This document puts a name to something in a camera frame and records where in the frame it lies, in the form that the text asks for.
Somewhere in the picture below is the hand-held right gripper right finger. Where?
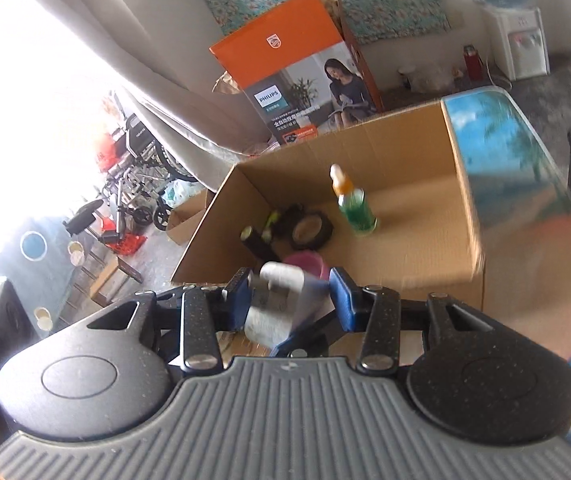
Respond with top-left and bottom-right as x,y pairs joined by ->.
329,266 -> 496,376

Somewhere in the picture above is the orange printed carton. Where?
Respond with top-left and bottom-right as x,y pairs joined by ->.
209,0 -> 385,148

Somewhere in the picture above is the beige curtain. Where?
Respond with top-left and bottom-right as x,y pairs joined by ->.
30,0 -> 246,186

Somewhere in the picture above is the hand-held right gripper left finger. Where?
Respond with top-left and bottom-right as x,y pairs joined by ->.
88,267 -> 254,373

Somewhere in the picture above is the large cardboard box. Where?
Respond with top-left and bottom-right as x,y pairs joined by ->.
170,100 -> 486,321

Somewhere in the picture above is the teal floral cloth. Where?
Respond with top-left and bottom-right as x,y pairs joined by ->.
193,0 -> 451,46

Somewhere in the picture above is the wheelchair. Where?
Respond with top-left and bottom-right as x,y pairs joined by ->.
98,90 -> 201,233

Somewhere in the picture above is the black bottle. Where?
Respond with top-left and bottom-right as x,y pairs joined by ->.
240,226 -> 272,262

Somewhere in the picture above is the pale plastic bag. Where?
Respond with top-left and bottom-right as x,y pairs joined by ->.
163,180 -> 204,211

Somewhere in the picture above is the yellow green small bottle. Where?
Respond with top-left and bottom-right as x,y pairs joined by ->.
260,210 -> 282,241

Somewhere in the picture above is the green bottle with orange cap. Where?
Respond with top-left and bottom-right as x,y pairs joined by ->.
329,162 -> 379,237

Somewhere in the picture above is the black tape roll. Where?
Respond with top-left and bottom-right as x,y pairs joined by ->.
289,210 -> 335,252

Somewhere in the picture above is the red bottle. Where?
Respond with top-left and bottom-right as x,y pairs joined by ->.
463,45 -> 482,81

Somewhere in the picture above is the black stool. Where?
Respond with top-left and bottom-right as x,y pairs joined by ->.
63,200 -> 121,241

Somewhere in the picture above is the small cardboard box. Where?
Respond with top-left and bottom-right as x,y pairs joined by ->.
166,187 -> 216,246

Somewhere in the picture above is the pink plastic cup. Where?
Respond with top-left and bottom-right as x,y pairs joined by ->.
284,252 -> 329,283

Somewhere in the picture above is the red crate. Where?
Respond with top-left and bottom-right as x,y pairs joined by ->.
106,232 -> 147,259

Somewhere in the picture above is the white water dispenser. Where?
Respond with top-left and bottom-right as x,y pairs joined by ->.
480,2 -> 551,82

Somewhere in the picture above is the black round object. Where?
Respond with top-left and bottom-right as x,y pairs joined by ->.
276,203 -> 307,231

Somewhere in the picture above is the white plastic bag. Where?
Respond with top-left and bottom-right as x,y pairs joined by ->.
399,64 -> 455,93

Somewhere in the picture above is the brown paper bag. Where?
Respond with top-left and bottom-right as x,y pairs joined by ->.
213,72 -> 242,97

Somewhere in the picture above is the white plastic bottle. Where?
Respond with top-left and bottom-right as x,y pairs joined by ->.
243,261 -> 330,350

